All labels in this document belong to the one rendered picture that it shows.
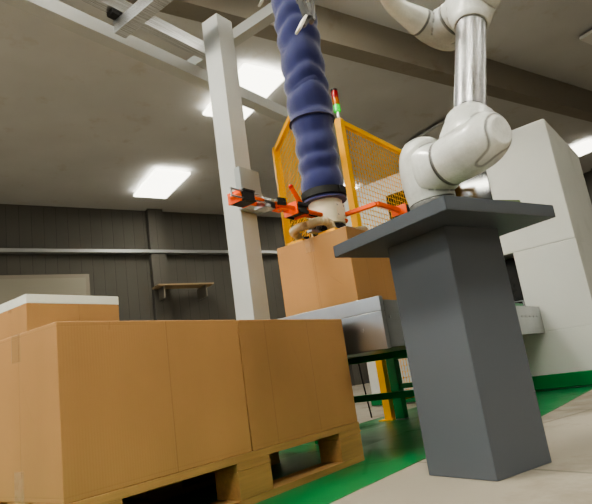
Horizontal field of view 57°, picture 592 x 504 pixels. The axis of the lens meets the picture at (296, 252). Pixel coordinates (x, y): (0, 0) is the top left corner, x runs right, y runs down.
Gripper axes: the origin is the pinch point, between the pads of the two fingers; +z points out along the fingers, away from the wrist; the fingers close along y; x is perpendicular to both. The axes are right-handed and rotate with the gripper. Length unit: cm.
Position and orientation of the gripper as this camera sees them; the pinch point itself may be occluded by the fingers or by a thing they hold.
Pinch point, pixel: (280, 15)
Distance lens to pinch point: 180.5
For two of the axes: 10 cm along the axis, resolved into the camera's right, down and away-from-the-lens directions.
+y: -8.2, -4.8, -3.2
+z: -3.0, 8.2, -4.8
